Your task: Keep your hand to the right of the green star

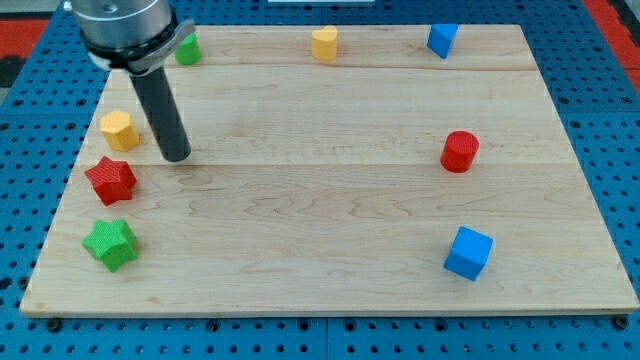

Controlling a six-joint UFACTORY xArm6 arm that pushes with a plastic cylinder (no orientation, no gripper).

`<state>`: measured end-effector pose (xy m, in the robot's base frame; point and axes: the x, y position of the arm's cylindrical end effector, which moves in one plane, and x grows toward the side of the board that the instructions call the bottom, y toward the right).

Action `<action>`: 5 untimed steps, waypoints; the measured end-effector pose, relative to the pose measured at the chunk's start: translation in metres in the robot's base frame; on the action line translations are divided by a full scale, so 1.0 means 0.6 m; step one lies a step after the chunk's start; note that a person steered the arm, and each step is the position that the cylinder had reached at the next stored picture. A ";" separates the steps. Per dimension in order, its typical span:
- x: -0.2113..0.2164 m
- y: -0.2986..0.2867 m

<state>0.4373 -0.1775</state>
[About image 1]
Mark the yellow hexagon block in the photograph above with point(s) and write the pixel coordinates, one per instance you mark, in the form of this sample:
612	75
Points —
120	131

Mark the yellow heart block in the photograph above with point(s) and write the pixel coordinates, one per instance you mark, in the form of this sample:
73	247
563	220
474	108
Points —
324	43

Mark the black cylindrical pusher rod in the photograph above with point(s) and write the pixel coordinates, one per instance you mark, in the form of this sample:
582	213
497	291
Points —
158	103

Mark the blue triangle block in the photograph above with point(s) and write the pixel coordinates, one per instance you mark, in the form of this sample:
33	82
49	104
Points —
441	38

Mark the green block at back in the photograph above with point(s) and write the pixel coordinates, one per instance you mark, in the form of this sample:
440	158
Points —
188	52

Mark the wooden board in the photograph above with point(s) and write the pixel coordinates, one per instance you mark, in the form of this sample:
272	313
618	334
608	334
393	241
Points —
316	189

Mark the blue cube block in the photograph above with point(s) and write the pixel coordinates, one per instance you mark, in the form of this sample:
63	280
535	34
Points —
469	253

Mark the red cylinder block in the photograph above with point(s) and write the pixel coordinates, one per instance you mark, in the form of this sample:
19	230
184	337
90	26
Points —
459	151

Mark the green star block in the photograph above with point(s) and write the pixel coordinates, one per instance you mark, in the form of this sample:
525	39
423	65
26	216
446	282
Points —
112	243

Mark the red star block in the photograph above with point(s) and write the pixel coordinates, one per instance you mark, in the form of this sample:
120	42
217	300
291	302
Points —
111	180

